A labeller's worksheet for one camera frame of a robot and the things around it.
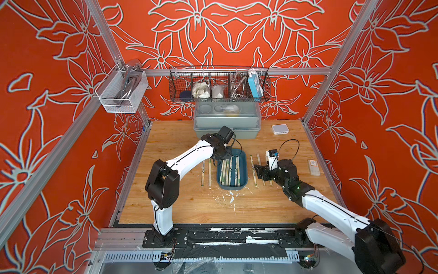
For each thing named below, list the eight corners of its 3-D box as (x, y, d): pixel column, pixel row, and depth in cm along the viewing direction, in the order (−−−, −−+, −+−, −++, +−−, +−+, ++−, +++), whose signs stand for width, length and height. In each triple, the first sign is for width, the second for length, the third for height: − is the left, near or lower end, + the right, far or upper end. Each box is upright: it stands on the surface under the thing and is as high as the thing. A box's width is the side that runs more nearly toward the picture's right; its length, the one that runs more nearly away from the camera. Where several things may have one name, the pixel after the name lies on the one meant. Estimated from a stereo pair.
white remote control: (310, 175, 95) (312, 173, 93) (307, 160, 101) (309, 158, 99) (318, 176, 94) (320, 174, 93) (315, 161, 101) (317, 159, 99)
